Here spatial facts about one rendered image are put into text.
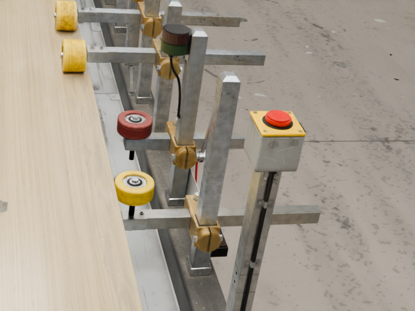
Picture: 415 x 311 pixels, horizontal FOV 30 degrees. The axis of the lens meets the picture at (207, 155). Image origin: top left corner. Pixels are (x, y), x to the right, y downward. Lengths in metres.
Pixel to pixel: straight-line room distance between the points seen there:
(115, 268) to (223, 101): 0.36
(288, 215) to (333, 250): 1.32
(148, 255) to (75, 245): 0.45
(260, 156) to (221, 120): 0.30
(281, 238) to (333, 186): 0.48
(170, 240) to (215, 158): 0.33
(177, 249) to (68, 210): 0.34
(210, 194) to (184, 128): 0.25
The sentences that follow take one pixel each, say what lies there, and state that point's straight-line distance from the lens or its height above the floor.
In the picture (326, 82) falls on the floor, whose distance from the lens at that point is 4.25.
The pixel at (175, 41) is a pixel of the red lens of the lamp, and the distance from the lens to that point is 1.62.
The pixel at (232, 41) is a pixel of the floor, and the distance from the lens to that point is 4.55.
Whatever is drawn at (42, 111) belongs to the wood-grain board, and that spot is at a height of 0.90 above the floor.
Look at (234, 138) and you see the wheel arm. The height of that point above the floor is 0.86.
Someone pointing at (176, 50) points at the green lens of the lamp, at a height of 1.11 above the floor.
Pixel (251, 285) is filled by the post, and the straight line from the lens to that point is 1.36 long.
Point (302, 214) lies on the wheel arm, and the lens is 1.70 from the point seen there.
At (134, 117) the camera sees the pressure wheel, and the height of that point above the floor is 0.91.
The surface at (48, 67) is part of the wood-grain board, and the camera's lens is 1.98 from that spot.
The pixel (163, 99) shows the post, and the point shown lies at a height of 0.85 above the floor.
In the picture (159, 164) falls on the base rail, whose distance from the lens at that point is 2.00.
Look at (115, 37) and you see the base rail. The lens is 2.67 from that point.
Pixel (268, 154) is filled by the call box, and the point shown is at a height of 1.18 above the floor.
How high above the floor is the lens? 1.78
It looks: 32 degrees down
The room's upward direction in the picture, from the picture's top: 9 degrees clockwise
